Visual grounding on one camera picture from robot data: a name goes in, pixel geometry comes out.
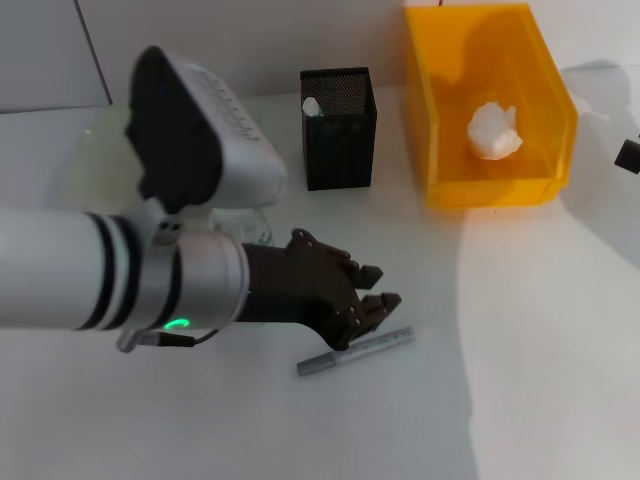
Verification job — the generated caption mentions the white paper ball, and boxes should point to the white paper ball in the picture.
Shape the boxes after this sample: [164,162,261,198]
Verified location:
[466,101,524,161]

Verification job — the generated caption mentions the green label water bottle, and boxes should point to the green label water bottle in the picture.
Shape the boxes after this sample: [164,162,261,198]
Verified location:
[208,203,276,247]

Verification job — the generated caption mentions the black mesh pen holder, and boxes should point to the black mesh pen holder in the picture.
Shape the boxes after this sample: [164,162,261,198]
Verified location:
[299,66,377,192]

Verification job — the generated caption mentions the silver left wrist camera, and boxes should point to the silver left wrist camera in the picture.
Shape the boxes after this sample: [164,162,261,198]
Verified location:
[123,45,290,211]

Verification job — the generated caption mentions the left arm metal cable connector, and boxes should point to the left arm metal cable connector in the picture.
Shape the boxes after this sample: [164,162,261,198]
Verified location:
[116,327,221,354]

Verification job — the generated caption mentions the grey marker pen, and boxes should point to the grey marker pen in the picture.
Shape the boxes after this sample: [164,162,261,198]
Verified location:
[297,326,417,378]

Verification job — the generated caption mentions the yellow plastic bin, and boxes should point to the yellow plastic bin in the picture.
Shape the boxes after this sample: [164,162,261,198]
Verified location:
[403,2,579,210]

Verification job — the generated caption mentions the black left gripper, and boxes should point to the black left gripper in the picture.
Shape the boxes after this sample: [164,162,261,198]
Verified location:
[238,228,403,350]

